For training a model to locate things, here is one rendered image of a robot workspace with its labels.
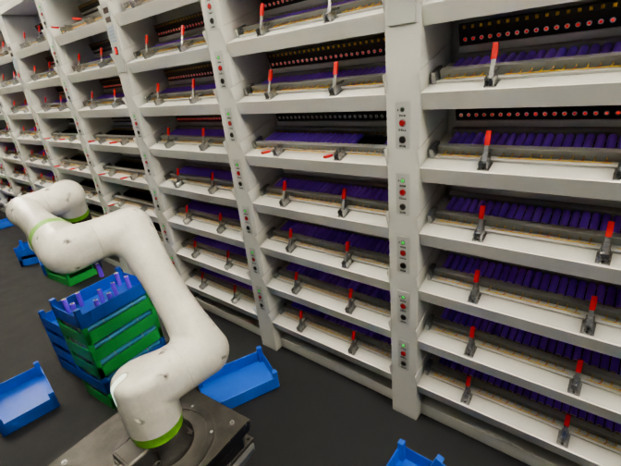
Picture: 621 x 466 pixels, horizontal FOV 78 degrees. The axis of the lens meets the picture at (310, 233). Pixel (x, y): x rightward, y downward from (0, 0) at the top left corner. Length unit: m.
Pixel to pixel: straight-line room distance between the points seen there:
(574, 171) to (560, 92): 0.17
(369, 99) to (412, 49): 0.17
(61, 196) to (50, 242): 0.43
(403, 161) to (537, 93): 0.34
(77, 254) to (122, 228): 0.12
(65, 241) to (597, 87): 1.22
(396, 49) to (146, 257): 0.84
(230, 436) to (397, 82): 1.00
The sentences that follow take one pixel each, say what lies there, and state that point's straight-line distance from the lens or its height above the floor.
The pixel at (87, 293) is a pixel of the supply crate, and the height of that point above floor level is 0.43.
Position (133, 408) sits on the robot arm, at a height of 0.55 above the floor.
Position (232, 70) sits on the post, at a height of 1.23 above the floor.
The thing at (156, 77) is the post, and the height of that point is 1.25.
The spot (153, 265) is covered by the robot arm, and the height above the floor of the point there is 0.76.
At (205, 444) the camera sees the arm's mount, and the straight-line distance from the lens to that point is 1.13.
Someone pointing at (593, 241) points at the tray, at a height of 0.77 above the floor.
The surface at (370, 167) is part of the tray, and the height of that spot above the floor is 0.92.
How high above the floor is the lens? 1.20
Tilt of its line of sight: 23 degrees down
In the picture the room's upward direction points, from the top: 6 degrees counter-clockwise
